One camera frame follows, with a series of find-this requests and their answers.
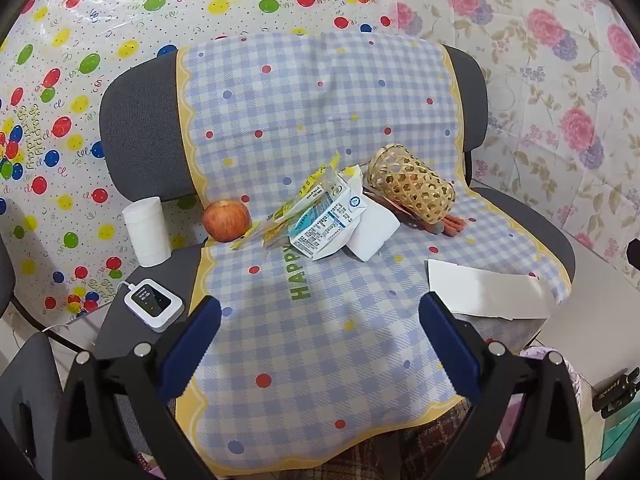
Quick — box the orange toy carrot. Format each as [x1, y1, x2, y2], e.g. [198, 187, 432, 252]
[365, 190, 466, 236]

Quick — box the white cable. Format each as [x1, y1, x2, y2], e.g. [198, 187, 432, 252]
[40, 284, 137, 333]

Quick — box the yellow clear snack wrapper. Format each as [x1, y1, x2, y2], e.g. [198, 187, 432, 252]
[230, 152, 346, 251]

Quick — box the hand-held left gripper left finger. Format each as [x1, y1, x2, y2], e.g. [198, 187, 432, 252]
[52, 295, 223, 480]

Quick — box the balloon printed plastic sheet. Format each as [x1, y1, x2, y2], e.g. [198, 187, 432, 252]
[0, 0, 401, 336]

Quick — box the grey office chair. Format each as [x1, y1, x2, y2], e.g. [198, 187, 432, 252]
[92, 42, 576, 461]

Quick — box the blue checkered dotted cloth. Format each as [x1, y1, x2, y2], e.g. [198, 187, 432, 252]
[175, 30, 573, 466]

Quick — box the white paper roll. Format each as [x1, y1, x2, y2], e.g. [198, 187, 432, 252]
[122, 197, 172, 268]

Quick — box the plaid cloth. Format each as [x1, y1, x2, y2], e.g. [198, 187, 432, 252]
[320, 400, 501, 480]

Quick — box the small black device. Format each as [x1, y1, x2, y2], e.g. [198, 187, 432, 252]
[590, 367, 640, 418]

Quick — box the teal paper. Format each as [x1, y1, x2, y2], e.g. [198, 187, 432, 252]
[600, 419, 640, 461]

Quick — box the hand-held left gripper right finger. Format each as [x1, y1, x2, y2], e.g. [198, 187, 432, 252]
[417, 290, 586, 480]

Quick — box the red apple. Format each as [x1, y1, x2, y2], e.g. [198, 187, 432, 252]
[202, 200, 252, 242]

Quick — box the white blue milk carton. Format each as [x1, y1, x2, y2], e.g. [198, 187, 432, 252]
[290, 180, 367, 261]

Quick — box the printed plastic bag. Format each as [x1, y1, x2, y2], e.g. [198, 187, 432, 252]
[426, 259, 551, 322]

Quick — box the floral printed sheet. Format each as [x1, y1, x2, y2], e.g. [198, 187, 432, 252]
[390, 0, 640, 266]

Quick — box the dark grey chair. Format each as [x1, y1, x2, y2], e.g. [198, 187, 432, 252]
[0, 332, 66, 480]

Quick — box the woven bamboo basket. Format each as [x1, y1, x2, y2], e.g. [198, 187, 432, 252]
[367, 144, 457, 224]

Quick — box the white digital timer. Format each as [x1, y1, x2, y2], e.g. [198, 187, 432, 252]
[124, 278, 185, 333]

